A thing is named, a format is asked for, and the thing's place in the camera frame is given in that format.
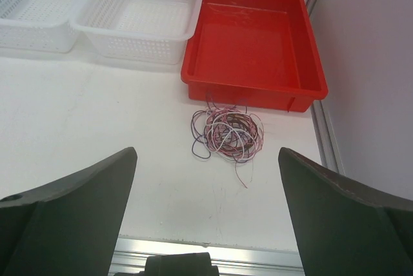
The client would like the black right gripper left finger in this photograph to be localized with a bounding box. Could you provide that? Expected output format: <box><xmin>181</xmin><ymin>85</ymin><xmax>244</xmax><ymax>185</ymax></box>
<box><xmin>1</xmin><ymin>147</ymin><xmax>137</xmax><ymax>275</ymax></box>

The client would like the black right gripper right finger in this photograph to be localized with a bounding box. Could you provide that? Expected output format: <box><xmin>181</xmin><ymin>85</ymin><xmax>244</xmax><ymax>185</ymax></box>
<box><xmin>278</xmin><ymin>148</ymin><xmax>412</xmax><ymax>275</ymax></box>

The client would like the coloured wire bundle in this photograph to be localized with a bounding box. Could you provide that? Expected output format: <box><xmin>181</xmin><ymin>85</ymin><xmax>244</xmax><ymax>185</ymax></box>
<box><xmin>191</xmin><ymin>92</ymin><xmax>265</xmax><ymax>189</ymax></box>

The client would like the red plastic tray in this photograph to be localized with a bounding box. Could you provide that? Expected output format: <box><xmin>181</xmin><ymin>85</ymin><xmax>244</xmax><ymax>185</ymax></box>
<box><xmin>181</xmin><ymin>0</ymin><xmax>328</xmax><ymax>112</ymax></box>

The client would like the white perforated basket right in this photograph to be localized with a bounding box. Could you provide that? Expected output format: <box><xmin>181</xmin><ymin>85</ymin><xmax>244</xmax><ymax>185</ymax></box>
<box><xmin>70</xmin><ymin>0</ymin><xmax>202</xmax><ymax>64</ymax></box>

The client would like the white perforated basket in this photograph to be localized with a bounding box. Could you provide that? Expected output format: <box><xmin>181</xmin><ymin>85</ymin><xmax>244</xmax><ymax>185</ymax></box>
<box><xmin>1</xmin><ymin>0</ymin><xmax>79</xmax><ymax>53</ymax></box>
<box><xmin>70</xmin><ymin>0</ymin><xmax>202</xmax><ymax>64</ymax></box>

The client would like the white perforated basket left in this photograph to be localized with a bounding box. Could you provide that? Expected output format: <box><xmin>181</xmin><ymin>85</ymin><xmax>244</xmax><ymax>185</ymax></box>
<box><xmin>1</xmin><ymin>0</ymin><xmax>79</xmax><ymax>53</ymax></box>

